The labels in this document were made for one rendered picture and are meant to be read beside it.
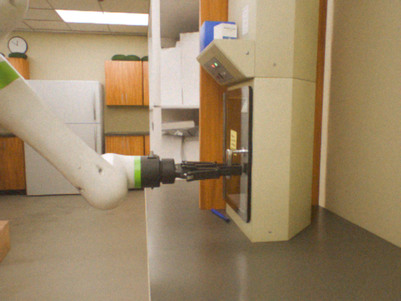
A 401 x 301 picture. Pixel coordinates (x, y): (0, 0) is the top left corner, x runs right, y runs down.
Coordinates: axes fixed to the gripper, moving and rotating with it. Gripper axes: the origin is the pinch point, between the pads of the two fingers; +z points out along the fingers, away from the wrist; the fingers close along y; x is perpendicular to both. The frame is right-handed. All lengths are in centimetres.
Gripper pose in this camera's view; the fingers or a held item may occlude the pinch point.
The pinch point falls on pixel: (229, 169)
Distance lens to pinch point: 106.8
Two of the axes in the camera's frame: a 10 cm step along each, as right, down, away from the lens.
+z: 9.9, -0.2, 1.6
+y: -1.6, -2.7, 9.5
